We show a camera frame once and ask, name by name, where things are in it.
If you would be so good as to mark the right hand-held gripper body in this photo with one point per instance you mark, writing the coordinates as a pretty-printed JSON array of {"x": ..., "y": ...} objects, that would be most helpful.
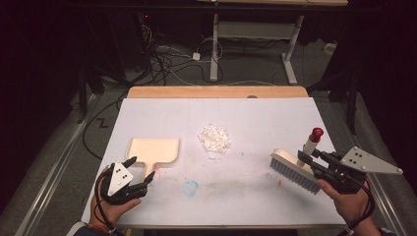
[{"x": 360, "y": 160}]

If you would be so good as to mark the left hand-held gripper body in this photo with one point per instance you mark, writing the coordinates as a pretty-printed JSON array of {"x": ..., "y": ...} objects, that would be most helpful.
[{"x": 120, "y": 178}]

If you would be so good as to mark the cream brush with red tip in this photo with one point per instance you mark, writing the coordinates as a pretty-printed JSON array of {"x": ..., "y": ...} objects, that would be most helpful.
[{"x": 288, "y": 162}]

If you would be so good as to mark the cream dustpan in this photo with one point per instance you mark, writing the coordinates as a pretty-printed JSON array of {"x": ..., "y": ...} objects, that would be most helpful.
[{"x": 154, "y": 150}]

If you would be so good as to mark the pile of white paper scraps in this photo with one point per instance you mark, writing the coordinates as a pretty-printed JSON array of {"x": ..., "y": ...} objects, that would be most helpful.
[{"x": 214, "y": 139}]

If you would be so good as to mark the person's left hand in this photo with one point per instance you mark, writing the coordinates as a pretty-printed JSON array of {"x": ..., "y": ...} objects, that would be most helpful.
[{"x": 109, "y": 213}]

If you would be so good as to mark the person's right hand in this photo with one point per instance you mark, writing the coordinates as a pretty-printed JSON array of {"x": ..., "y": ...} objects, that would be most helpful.
[{"x": 352, "y": 206}]

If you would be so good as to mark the white table cover sheet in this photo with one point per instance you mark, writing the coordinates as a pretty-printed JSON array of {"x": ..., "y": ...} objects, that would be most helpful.
[{"x": 236, "y": 200}]

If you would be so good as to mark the wooden table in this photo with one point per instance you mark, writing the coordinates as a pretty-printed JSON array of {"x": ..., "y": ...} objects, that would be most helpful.
[{"x": 213, "y": 91}]

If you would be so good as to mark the white power adapter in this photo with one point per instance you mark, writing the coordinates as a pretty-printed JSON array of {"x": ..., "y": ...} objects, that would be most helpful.
[{"x": 196, "y": 56}]

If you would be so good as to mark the dark device with red light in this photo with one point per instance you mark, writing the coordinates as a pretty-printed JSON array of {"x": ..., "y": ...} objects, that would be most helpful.
[{"x": 144, "y": 32}]

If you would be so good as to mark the aluminium floor rail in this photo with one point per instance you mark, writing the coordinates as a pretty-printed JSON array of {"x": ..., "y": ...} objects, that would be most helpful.
[
  {"x": 52, "y": 173},
  {"x": 382, "y": 200}
]

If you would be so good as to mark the white desk frame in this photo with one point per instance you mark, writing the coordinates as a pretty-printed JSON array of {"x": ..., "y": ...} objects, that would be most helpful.
[{"x": 214, "y": 49}]

